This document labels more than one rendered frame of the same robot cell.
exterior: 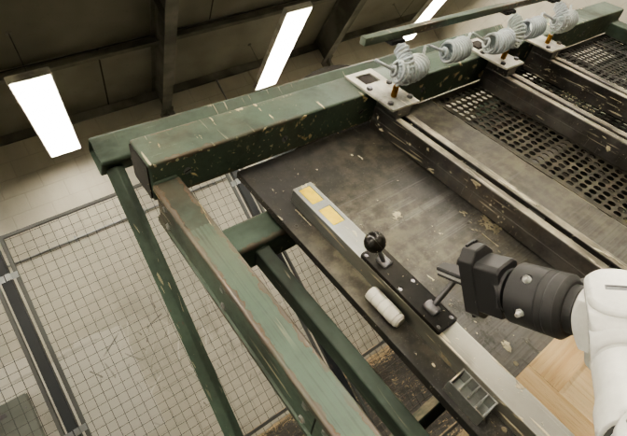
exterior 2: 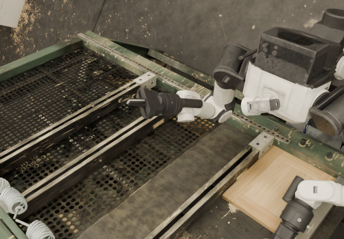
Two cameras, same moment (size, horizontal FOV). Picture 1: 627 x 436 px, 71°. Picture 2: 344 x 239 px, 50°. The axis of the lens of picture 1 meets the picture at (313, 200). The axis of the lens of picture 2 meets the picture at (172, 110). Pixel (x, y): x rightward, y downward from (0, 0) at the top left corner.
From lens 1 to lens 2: 106 cm
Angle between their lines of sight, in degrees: 66
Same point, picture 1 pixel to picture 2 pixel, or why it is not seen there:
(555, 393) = not seen: hidden behind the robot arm
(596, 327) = (336, 200)
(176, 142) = not seen: outside the picture
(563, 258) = (208, 204)
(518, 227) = (190, 221)
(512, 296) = (303, 227)
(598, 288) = (317, 195)
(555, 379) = (278, 221)
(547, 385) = not seen: hidden behind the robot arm
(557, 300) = (309, 210)
